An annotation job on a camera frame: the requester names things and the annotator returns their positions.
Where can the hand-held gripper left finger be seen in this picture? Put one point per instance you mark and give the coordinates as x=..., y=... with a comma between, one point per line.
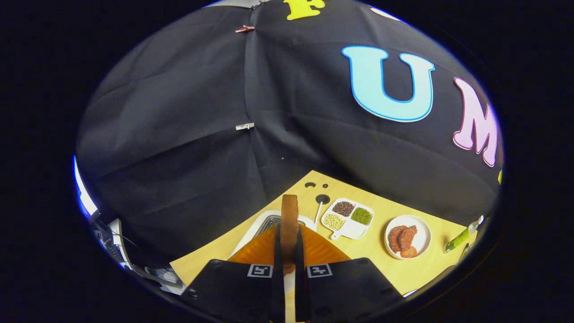
x=278, y=251

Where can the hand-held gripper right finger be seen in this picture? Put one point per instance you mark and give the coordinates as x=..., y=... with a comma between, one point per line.
x=299, y=253

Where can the toasted bread slice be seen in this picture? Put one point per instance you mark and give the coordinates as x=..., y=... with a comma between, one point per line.
x=289, y=224

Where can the white toaster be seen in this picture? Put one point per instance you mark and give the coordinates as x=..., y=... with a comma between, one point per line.
x=251, y=233

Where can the pile of yellow beans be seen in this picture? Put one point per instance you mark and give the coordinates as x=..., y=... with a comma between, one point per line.
x=334, y=221

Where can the white divided dish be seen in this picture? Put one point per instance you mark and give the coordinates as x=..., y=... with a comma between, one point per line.
x=352, y=229

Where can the pile of brown beans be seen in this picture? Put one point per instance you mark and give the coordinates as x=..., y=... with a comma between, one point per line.
x=343, y=208

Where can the pile of green beans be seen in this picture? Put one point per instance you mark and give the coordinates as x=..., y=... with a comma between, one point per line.
x=361, y=216

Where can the brown meat slice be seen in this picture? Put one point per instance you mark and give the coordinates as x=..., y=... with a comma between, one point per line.
x=394, y=237
x=408, y=235

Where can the orange tomato slice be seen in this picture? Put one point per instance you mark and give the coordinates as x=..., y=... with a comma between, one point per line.
x=409, y=252

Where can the white object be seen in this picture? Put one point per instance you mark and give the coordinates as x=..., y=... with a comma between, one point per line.
x=168, y=276

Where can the round beige plate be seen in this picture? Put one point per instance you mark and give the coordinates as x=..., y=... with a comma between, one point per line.
x=421, y=242

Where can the white clip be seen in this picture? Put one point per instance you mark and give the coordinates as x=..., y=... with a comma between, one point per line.
x=245, y=126

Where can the black backdrop cloth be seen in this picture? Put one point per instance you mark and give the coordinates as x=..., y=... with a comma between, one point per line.
x=179, y=134

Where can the green label plastic bottle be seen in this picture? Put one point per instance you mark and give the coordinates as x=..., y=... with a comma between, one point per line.
x=459, y=240

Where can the pink clip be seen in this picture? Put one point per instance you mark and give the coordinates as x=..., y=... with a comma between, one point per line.
x=245, y=28

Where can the white curved frame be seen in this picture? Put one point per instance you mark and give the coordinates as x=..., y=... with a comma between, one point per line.
x=117, y=244

